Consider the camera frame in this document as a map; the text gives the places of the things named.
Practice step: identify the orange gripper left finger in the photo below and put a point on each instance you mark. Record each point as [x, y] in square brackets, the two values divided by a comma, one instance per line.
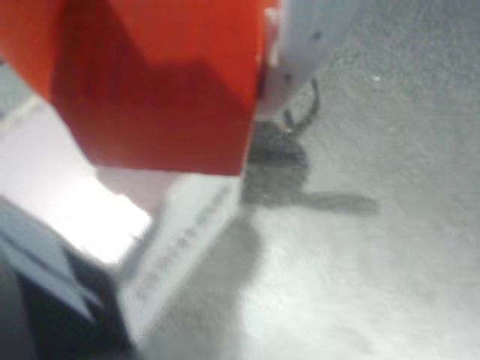
[26, 41]

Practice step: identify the white cardboard box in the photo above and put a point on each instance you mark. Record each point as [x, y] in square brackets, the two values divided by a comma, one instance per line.
[90, 210]

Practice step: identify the red cube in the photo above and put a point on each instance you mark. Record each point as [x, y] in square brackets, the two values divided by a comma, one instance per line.
[161, 105]

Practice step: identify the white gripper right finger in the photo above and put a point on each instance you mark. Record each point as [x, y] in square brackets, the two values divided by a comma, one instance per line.
[300, 41]

